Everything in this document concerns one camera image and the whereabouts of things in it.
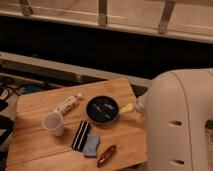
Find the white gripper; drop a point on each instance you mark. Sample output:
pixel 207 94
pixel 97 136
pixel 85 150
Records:
pixel 140 105

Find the black ceramic bowl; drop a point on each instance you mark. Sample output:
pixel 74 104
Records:
pixel 102 109

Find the white tube bottle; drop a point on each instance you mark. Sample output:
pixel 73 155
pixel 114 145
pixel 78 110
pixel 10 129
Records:
pixel 68 104

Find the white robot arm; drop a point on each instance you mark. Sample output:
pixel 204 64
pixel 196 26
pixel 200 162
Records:
pixel 177 107

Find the red brown oblong object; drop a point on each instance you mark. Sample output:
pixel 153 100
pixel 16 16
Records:
pixel 106 155

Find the blue grey sponge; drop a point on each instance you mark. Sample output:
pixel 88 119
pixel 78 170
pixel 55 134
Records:
pixel 90 148

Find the dark object left edge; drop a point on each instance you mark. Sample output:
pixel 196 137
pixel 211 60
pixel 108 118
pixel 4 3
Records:
pixel 7 125

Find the metal bracket middle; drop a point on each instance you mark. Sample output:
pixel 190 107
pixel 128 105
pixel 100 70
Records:
pixel 102 12

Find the metal bracket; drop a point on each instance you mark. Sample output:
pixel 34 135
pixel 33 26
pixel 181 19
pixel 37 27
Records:
pixel 25 8
pixel 102 12
pixel 166 15

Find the metal bracket right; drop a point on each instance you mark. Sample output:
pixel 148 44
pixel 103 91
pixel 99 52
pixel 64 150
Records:
pixel 166 15

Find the metal bracket left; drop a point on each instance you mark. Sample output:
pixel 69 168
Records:
pixel 25 8

